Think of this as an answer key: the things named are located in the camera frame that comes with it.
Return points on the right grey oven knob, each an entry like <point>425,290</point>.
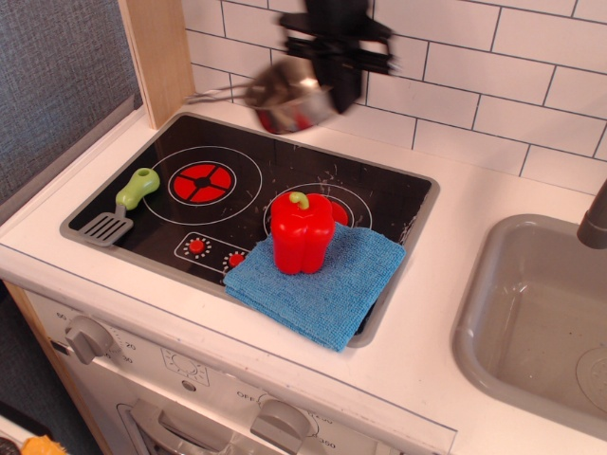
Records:
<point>281,425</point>

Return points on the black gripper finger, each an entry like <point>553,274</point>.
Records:
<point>322,65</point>
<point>346,86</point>

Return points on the left grey oven knob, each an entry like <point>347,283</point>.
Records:
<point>88,339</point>

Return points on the green handled grey spatula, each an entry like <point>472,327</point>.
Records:
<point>108,227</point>

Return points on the orange object at corner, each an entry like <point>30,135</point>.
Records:
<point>42,445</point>

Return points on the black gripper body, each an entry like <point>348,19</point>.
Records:
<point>342,30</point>

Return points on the grey sink basin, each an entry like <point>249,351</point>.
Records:
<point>532,326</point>

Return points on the black toy stove top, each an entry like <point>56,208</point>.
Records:
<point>217,185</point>

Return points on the grey oven knob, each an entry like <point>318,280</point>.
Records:
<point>88,339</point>
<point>281,425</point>

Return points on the wooden side post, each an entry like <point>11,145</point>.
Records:
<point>156,34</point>

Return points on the stainless steel pot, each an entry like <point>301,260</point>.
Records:
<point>286,97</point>

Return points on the red toy bell pepper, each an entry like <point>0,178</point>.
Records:
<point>302,227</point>

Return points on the grey oven door handle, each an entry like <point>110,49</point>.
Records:
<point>182,431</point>

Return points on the grey faucet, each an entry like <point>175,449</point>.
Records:
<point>592,231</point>

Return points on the blue folded cloth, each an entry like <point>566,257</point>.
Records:
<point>326,307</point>

